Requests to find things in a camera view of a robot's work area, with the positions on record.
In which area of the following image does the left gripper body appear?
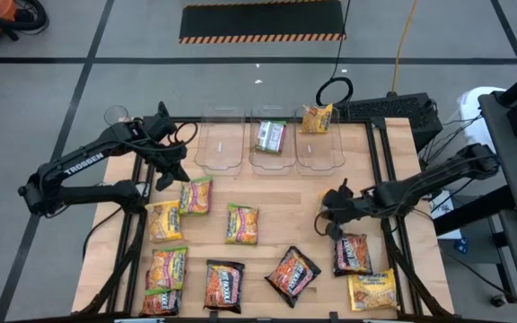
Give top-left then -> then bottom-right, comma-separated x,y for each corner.
139,115 -> 188,174

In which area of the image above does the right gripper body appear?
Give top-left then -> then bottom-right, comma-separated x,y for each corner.
320,190 -> 379,224

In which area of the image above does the lime chili shrimp ramen pack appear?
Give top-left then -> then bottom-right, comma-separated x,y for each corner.
253,118 -> 288,156
149,245 -> 189,292
224,202 -> 260,247
179,176 -> 215,216

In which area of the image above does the clear plastic bin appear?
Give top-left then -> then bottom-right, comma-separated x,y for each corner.
294,105 -> 346,177
248,105 -> 298,176
194,105 -> 247,177

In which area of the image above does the clear plastic cup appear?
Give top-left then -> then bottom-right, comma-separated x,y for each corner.
103,104 -> 133,129

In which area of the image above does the white paper sheet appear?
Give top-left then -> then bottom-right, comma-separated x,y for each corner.
427,190 -> 464,240

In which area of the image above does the orange noodle pack green band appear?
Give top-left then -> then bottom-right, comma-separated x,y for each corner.
139,270 -> 183,319

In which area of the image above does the black yellow striped floor mat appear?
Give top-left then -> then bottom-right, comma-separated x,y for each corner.
178,0 -> 347,45

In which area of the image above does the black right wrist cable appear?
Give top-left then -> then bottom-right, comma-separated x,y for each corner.
312,209 -> 331,238

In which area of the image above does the black aluminium table frame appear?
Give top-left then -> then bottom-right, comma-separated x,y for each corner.
76,115 -> 455,323

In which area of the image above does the black hanging cable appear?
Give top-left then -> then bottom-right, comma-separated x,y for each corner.
314,0 -> 355,108

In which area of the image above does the yellow hanging cable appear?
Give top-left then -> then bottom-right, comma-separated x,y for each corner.
390,0 -> 421,96

